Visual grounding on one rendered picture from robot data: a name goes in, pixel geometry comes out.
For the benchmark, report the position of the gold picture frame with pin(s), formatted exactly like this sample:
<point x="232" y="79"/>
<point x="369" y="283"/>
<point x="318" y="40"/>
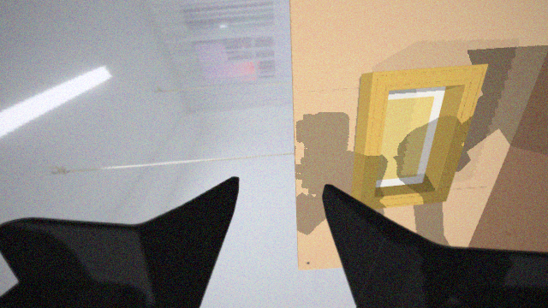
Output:
<point x="412" y="126"/>

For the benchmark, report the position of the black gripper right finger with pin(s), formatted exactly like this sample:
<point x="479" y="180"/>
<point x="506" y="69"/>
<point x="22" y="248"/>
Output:
<point x="389" y="266"/>

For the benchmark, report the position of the tan flat board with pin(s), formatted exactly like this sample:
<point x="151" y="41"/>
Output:
<point x="333" y="42"/>

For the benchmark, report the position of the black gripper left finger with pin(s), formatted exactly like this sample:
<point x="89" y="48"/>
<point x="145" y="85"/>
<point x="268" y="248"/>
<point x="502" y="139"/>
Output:
<point x="167" y="259"/>

